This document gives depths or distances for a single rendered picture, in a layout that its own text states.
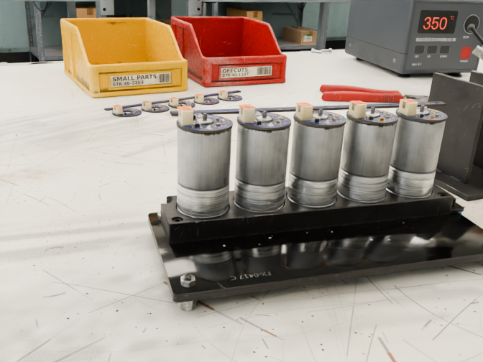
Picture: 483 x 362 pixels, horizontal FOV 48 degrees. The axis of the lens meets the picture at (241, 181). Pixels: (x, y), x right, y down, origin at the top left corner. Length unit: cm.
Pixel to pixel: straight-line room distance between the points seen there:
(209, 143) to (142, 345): 9
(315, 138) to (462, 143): 14
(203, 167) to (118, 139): 18
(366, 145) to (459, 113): 12
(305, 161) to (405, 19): 46
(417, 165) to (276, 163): 8
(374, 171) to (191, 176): 9
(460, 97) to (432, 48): 35
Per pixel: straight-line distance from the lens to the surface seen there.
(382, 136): 26
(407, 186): 29
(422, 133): 28
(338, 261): 24
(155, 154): 38
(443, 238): 28
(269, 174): 24
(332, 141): 25
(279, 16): 556
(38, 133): 44
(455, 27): 73
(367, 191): 27
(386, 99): 57
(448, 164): 38
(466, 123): 36
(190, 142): 23
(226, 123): 24
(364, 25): 77
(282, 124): 24
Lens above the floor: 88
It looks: 23 degrees down
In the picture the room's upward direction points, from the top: 3 degrees clockwise
